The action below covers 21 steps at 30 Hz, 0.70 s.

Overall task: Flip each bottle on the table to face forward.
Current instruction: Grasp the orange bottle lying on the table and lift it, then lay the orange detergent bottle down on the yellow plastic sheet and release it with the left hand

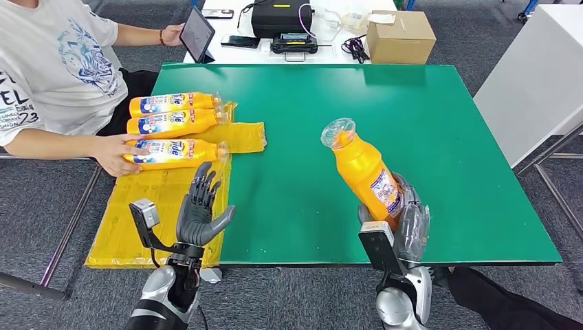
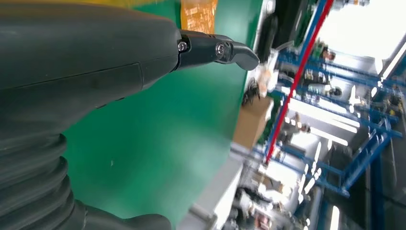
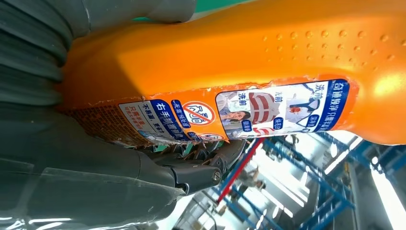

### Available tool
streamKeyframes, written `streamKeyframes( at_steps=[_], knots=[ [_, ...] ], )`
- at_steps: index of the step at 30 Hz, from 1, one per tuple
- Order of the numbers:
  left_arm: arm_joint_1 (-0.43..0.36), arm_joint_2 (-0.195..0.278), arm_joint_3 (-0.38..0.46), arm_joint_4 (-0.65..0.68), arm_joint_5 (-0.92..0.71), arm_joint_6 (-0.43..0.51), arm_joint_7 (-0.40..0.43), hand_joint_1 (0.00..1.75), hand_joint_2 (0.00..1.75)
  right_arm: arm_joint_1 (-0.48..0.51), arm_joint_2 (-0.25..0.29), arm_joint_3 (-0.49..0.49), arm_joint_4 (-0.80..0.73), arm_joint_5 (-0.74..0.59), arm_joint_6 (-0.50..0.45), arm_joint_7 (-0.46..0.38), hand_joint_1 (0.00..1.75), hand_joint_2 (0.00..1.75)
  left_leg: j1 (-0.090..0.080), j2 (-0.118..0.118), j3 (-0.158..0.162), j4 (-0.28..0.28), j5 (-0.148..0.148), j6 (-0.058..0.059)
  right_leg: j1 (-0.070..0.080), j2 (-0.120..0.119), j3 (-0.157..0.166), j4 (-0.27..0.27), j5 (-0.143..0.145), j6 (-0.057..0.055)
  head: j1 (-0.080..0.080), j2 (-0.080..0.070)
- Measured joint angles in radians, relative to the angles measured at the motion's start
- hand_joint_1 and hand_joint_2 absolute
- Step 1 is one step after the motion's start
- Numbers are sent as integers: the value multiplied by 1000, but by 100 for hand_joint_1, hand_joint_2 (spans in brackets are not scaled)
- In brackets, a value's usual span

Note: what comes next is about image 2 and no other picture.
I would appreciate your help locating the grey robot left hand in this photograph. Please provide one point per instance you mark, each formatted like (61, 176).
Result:
(79, 47)

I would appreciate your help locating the black handheld controller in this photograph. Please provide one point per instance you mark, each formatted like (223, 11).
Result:
(266, 36)

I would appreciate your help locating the brown cardboard box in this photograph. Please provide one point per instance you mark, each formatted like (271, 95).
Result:
(252, 122)

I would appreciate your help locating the clear plastic packet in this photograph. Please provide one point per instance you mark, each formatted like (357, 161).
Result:
(265, 77)

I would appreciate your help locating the white side table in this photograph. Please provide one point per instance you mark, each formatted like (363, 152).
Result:
(209, 200)

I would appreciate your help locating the black carry bag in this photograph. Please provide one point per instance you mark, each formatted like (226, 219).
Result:
(287, 19)

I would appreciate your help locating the red pole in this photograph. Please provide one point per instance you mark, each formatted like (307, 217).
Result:
(298, 79)

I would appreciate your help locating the blue metal rack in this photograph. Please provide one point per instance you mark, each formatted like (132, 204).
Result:
(364, 152)

